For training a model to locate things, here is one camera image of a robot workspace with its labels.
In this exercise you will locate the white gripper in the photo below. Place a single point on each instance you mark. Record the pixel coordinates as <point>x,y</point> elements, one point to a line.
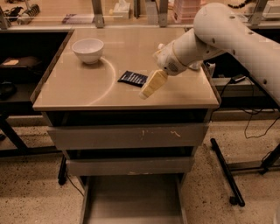
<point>166,59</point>

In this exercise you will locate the dark blue rxbar wrapper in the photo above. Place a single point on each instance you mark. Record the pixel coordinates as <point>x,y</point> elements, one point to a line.
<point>134,79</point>

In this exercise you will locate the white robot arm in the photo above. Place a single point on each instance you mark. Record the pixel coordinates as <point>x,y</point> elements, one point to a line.
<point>217,30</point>

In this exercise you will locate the top grey drawer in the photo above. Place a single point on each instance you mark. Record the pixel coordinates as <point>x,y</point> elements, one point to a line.
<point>127,136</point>

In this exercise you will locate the grey drawer cabinet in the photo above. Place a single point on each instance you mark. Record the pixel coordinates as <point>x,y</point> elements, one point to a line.
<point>76,94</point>

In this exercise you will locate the middle grey drawer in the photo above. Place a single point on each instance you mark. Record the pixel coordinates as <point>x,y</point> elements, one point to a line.
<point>129,166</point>

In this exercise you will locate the open bottom grey drawer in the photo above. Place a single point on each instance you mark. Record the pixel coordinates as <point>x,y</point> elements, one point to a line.
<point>139,199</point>

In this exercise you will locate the clear plastic water bottle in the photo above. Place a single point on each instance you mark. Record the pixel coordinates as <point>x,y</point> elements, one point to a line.
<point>194,65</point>

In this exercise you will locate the pink stacked trays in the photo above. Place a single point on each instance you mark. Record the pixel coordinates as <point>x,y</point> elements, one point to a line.
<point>184,11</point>

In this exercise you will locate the white ceramic bowl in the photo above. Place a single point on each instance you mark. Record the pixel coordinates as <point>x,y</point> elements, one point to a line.
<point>88,50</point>

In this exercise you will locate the white tissue box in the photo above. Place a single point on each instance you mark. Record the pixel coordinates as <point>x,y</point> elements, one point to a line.
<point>121,10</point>

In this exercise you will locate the black power adapter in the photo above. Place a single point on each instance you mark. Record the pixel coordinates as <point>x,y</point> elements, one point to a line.
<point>238,78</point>

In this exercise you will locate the black floor stand bar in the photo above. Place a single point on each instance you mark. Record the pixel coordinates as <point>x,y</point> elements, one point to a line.
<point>237,198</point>

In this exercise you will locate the black desk leg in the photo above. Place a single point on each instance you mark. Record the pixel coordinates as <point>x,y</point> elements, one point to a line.
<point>12,135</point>

